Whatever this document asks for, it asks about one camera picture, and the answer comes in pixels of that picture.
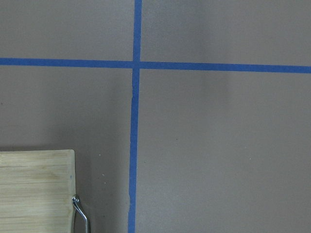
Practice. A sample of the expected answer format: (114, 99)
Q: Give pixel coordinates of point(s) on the metal cutting board handle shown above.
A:
(76, 202)

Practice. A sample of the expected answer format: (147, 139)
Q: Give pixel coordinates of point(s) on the bamboo cutting board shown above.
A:
(36, 188)

